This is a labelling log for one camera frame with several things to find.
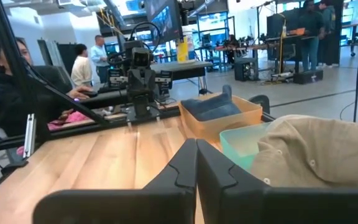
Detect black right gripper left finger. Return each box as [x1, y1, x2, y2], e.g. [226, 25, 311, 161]
[32, 138, 198, 224]

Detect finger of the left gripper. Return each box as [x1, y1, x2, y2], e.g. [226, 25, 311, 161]
[108, 67, 126, 90]
[158, 69, 174, 91]

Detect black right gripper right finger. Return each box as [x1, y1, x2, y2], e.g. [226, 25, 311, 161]
[196, 139, 358, 224]

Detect beige fabric hat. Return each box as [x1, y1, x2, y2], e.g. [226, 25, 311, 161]
[250, 114, 358, 189]

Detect blue denim hat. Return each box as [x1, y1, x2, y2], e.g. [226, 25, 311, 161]
[180, 84, 242, 122]

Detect grey desk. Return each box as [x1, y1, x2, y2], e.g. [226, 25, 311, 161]
[150, 60, 214, 82]

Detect person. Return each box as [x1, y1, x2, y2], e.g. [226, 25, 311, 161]
[296, 0, 326, 72]
[318, 0, 337, 68]
[70, 43, 93, 88]
[90, 34, 111, 84]
[0, 35, 94, 138]

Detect yellow container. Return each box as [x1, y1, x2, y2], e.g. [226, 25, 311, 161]
[176, 37, 190, 63]

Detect pink cloth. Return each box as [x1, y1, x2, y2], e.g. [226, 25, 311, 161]
[47, 110, 91, 131]

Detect teal translucent plastic bin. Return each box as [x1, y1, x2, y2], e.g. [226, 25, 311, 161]
[219, 121, 273, 171]

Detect black hanging monitor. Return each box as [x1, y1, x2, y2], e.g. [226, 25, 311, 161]
[144, 0, 183, 45]

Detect orange translucent plastic bin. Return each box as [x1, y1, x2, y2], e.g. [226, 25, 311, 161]
[178, 95, 264, 144]

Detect black computer case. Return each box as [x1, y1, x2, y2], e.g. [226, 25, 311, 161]
[234, 57, 259, 82]

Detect black chair back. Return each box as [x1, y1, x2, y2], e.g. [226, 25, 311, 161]
[249, 94, 271, 115]

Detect black workbench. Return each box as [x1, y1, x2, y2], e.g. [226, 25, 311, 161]
[264, 33, 318, 75]

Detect black flat floor case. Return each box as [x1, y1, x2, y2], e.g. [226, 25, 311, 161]
[293, 68, 324, 85]

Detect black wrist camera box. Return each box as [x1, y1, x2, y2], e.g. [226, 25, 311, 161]
[131, 46, 154, 68]

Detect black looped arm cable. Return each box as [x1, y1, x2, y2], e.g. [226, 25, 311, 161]
[128, 21, 162, 54]

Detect black diagonal frame brace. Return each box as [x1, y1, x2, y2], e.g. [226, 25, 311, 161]
[26, 62, 110, 126]

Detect silver aluminium bracket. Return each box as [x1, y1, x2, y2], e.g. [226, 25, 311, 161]
[22, 113, 37, 158]

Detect black frame post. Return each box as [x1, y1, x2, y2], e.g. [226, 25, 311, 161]
[0, 0, 52, 144]

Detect yellow hanging cable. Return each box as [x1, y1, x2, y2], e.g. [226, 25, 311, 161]
[277, 18, 287, 75]

